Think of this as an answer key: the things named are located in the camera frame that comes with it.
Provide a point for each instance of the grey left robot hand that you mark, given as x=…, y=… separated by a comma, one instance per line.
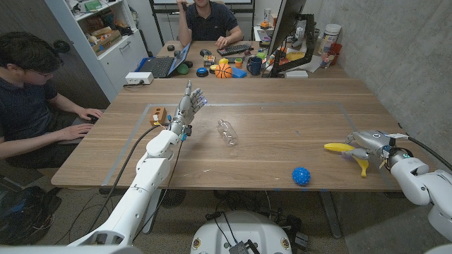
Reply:
x=185, y=107

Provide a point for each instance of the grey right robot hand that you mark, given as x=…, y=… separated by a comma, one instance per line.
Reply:
x=372, y=141

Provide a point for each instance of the yellow toy banana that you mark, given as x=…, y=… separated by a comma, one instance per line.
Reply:
x=337, y=147

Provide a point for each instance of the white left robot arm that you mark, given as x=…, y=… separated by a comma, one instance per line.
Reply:
x=148, y=173

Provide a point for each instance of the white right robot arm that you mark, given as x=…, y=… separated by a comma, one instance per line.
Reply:
x=413, y=176

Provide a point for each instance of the wooden brick with holes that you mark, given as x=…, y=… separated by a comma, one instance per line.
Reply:
x=158, y=115

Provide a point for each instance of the green ball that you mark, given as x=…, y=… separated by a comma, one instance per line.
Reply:
x=183, y=69

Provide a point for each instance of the clear plastic bottle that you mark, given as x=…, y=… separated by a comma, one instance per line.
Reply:
x=228, y=133

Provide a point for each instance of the orange toy basketball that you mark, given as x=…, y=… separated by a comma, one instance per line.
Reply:
x=223, y=71

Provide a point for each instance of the blue spiky stress ball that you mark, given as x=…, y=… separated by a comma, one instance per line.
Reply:
x=301, y=176

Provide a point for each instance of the black blue round disc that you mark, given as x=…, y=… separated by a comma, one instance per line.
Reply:
x=202, y=72

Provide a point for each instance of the open black laptop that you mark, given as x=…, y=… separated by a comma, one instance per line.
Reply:
x=159, y=66

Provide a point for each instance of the colourful small box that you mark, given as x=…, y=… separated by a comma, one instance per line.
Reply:
x=209, y=60

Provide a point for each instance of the white power strip box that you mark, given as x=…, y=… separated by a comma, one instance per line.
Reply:
x=138, y=78

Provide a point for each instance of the small black puck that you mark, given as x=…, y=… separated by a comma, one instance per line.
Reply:
x=171, y=47

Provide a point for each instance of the blue flat box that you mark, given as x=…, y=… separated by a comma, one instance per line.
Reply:
x=239, y=73

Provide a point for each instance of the orange green small cup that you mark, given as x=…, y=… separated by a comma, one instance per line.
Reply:
x=238, y=63

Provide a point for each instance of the black computer keyboard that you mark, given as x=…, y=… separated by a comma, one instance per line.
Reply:
x=234, y=49

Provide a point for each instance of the dark blue mug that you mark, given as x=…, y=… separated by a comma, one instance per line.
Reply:
x=255, y=66

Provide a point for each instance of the white shelf cabinet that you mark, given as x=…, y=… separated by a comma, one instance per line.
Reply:
x=116, y=60

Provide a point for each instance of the grey metal table leg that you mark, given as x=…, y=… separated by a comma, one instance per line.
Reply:
x=154, y=211
x=331, y=215

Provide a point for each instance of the person in dark polo shirt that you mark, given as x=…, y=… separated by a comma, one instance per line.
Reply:
x=212, y=23

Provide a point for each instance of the red plastic cup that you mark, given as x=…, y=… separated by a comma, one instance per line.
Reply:
x=335, y=51

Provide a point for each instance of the white flat box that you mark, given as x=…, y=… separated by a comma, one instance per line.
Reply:
x=296, y=74

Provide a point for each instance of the cardboard box with items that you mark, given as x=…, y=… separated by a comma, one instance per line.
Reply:
x=106, y=42

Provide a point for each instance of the grey laptop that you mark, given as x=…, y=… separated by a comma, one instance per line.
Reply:
x=77, y=121

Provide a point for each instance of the white plastic canister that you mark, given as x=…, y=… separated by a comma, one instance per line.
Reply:
x=330, y=37

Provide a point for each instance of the black monitor stand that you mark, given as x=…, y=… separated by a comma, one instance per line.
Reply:
x=310, y=39

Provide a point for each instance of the black computer monitor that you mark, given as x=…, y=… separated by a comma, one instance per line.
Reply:
x=286, y=21

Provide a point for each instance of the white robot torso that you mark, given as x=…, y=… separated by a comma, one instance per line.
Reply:
x=243, y=233

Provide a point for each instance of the person in dark t-shirt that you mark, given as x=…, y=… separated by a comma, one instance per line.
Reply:
x=21, y=106

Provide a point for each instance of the black backpack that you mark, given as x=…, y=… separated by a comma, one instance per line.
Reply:
x=24, y=215

